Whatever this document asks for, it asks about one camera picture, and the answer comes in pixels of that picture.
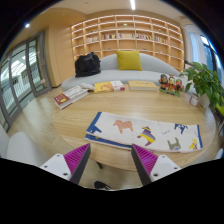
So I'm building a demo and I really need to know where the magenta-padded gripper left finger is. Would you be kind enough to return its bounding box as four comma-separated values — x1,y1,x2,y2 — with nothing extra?
39,143,92,185

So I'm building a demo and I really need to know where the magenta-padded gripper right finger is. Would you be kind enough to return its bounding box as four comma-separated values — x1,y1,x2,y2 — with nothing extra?
130,143,183,187

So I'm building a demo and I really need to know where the white animal-print towel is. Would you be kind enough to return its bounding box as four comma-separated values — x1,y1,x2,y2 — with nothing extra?
84,111,204,154

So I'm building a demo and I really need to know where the white chair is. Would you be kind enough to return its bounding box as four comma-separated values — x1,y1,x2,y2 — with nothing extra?
6,131,51,167
213,148,224,160

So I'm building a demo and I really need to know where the small white red-labelled cup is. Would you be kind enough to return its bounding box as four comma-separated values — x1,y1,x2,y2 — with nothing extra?
189,93,200,107

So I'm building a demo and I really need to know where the colourful figurine group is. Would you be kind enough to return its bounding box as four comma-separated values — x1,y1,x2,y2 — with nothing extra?
157,73,185,98

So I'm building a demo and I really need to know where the flat yellow hardcover book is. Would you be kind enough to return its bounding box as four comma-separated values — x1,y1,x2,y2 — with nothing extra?
128,80,159,92

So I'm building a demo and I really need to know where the small patterned pouch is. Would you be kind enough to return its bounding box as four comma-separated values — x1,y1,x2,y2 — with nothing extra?
79,82,96,92

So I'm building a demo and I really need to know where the green potted plant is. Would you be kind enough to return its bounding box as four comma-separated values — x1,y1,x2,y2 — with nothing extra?
179,61,224,111

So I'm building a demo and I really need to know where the glass double door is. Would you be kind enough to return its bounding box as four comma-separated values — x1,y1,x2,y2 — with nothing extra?
0,31,53,133

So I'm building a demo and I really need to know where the black bag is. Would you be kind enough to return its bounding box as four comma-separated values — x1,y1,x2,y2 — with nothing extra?
74,51,102,78

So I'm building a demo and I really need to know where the light grey curved sofa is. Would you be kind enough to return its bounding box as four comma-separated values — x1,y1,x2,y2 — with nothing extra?
60,53,189,93

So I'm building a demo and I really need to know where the yellow cushion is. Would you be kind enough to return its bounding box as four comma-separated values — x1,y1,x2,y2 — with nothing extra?
115,49,144,72

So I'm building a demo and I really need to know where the dark framed window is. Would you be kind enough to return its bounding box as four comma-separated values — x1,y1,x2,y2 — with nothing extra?
199,33,223,81

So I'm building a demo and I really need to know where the wooden wall shelf unit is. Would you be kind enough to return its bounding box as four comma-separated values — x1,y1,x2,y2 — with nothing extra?
70,14,185,73

